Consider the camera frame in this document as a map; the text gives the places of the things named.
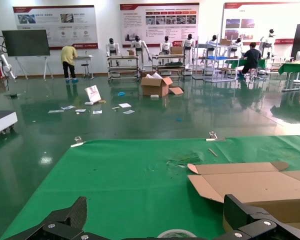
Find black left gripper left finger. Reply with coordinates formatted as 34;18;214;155
1;196;101;240

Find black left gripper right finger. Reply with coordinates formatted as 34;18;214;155
214;193;300;240

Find cardboard box with round hole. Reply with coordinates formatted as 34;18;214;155
187;161;300;233

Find green table cloth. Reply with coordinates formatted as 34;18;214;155
0;134;300;240

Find silver binder clip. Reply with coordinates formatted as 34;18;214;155
70;136;87;148
206;131;227;142

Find white tape roll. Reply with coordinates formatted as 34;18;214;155
156;228;198;240

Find clear plastic wrap scrap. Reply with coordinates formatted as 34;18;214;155
166;152;201;168

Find white wheeled machine base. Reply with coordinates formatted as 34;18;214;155
0;87;18;138

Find flat cardboard piece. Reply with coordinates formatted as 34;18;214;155
168;86;185;96

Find large open cardboard carton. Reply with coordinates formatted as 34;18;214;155
140;72;174;98

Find black round stool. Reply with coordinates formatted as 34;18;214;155
81;63;90;79

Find green covered table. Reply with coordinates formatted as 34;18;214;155
224;58;267;71
277;62;300;92

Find small white desk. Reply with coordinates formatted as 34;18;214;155
74;54;95;80

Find seated person in dark shirt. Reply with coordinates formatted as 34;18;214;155
238;41;263;80

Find person in yellow top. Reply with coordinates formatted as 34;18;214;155
60;45;79;83

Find grey metal workbench trolley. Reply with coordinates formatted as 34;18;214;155
151;53;186;78
106;54;141;82

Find white humanoid robot black head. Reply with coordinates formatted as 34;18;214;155
231;37;244;60
181;33;196;76
130;35;152;72
159;35;174;56
207;34;220;58
105;37;121;68
259;28;277;60

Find black display on white stand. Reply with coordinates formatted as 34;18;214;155
1;29;55;81

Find white metal frame rack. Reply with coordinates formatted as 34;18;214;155
192;37;241;83

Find red white wall info board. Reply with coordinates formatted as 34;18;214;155
119;2;200;48
12;5;99;50
222;1;300;46

